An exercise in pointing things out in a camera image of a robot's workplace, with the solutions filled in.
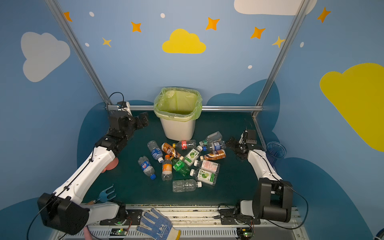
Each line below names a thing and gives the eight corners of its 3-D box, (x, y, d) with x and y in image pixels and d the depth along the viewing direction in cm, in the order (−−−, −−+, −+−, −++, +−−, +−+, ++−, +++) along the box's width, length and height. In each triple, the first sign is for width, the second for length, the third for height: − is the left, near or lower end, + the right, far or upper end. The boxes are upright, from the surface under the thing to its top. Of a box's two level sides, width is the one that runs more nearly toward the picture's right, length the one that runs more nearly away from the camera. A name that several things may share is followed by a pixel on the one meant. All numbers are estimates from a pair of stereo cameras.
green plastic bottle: (179, 180, 87) (178, 178, 85) (170, 161, 94) (170, 160, 92) (191, 173, 89) (191, 172, 88) (182, 156, 97) (182, 154, 95)
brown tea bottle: (205, 161, 94) (205, 158, 92) (203, 155, 97) (203, 152, 94) (225, 158, 96) (226, 155, 94) (223, 152, 99) (224, 149, 96)
